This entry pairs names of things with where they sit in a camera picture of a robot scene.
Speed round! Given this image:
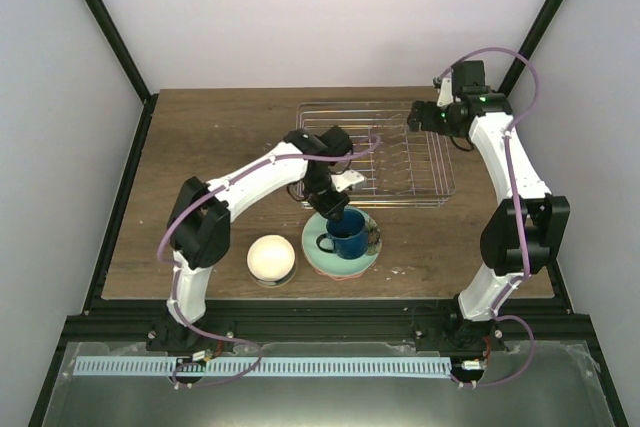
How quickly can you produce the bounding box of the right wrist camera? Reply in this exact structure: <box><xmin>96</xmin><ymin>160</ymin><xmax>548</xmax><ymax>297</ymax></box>
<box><xmin>433</xmin><ymin>77</ymin><xmax>454</xmax><ymax>109</ymax></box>

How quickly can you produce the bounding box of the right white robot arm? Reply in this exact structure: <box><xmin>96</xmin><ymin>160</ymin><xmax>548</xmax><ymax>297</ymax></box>
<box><xmin>407</xmin><ymin>55</ymin><xmax>570</xmax><ymax>350</ymax></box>

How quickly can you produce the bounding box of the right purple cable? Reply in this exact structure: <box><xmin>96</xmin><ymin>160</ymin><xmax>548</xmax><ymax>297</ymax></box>
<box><xmin>444</xmin><ymin>46</ymin><xmax>543</xmax><ymax>389</ymax></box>

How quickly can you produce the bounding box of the black aluminium frame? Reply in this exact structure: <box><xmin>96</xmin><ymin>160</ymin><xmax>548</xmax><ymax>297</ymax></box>
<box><xmin>29</xmin><ymin>0</ymin><xmax>628</xmax><ymax>426</ymax></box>

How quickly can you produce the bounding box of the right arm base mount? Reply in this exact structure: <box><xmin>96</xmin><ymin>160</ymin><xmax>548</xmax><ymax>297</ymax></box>
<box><xmin>413</xmin><ymin>318</ymin><xmax>497</xmax><ymax>352</ymax></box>

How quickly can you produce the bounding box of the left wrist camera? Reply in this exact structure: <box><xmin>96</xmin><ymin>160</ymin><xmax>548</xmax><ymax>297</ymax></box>
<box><xmin>331</xmin><ymin>170</ymin><xmax>367</xmax><ymax>192</ymax></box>

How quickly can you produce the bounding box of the white upturned bowl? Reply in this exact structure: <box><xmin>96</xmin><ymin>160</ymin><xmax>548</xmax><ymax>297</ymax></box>
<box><xmin>247</xmin><ymin>235</ymin><xmax>295</xmax><ymax>272</ymax></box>

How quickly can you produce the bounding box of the orange scalloped plate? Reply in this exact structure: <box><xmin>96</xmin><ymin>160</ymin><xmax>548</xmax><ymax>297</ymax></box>
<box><xmin>314</xmin><ymin>267</ymin><xmax>365</xmax><ymax>281</ymax></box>

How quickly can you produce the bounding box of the light blue slotted strip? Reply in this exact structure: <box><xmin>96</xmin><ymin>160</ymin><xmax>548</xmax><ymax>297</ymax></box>
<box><xmin>73</xmin><ymin>356</ymin><xmax>452</xmax><ymax>379</ymax></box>

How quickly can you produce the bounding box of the wire dish rack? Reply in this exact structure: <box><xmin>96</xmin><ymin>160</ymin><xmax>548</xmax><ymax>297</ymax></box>
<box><xmin>296</xmin><ymin>101</ymin><xmax>456</xmax><ymax>209</ymax></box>

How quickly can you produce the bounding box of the teal flower plate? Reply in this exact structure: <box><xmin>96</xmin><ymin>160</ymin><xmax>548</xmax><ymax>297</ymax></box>
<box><xmin>301</xmin><ymin>207</ymin><xmax>382</xmax><ymax>279</ymax></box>

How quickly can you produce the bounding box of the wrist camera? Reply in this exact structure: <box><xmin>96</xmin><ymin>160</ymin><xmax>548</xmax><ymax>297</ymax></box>
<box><xmin>331</xmin><ymin>170</ymin><xmax>367</xmax><ymax>192</ymax></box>
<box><xmin>433</xmin><ymin>77</ymin><xmax>454</xmax><ymax>109</ymax></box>

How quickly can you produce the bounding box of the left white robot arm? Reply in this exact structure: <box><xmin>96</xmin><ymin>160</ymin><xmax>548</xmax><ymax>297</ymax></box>
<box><xmin>157</xmin><ymin>126</ymin><xmax>366</xmax><ymax>351</ymax></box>

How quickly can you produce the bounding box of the blue enamel mug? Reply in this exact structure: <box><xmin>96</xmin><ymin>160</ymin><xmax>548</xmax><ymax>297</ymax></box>
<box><xmin>316</xmin><ymin>209</ymin><xmax>368</xmax><ymax>260</ymax></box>

